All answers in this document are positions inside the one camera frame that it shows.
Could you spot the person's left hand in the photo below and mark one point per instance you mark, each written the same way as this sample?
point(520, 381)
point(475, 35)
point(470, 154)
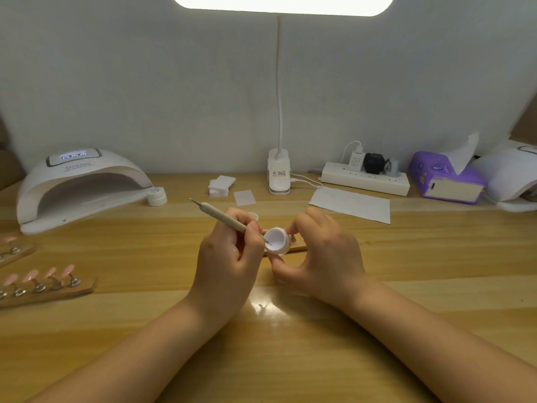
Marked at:
point(225, 268)

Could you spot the wooden nail holder strip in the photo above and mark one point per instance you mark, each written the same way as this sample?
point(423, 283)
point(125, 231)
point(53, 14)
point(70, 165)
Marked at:
point(298, 248)

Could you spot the purple tissue box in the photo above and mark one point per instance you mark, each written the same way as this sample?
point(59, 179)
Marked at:
point(432, 180)

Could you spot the white tissue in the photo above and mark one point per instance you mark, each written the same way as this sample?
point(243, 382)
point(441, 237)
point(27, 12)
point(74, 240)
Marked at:
point(463, 153)

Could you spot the white power strip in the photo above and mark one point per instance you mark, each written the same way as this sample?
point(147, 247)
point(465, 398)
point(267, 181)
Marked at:
point(366, 179)

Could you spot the black plug adapter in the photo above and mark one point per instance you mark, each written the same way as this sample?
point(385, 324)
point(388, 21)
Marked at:
point(375, 163)

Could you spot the white nail lamp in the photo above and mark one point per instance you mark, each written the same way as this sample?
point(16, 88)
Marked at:
point(513, 174)
point(80, 178)

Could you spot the grey plug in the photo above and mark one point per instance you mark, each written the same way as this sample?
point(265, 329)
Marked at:
point(393, 168)

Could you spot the white jar lid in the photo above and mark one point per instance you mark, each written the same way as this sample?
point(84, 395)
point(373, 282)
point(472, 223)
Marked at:
point(253, 215)

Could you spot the white paper sheet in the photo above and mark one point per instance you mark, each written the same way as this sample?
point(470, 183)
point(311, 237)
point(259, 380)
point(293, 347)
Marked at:
point(350, 205)

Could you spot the person's right hand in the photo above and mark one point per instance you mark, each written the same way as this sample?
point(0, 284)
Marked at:
point(327, 264)

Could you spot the person's left forearm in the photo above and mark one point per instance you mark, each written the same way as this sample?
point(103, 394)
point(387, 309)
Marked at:
point(117, 365)

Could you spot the wooden stands with pink nails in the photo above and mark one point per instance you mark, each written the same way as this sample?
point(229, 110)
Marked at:
point(44, 283)

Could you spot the brown cardboard box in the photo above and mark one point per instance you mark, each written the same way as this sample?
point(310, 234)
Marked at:
point(8, 163)

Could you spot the white desk lamp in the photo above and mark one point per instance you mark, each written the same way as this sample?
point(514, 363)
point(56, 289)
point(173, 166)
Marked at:
point(279, 172)

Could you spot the small closed white jar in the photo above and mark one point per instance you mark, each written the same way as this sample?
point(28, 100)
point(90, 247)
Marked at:
point(157, 196)

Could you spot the white gel jar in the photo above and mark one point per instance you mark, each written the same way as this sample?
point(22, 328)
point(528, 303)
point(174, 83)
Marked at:
point(278, 241)

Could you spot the brown wooden board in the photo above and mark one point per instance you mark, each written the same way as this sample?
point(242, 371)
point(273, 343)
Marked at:
point(524, 121)

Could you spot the grey dotting pen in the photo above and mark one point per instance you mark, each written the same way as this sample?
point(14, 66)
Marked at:
point(214, 211)

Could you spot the stack of white cotton pads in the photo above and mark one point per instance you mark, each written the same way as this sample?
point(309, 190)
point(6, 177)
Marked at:
point(222, 186)

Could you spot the small white paper square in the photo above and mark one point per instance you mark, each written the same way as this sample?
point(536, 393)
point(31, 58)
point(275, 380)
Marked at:
point(245, 197)

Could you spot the white charger plug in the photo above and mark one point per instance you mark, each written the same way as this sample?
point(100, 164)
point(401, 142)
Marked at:
point(357, 160)

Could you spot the person's right forearm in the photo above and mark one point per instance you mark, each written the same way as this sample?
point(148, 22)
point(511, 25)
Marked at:
point(449, 352)

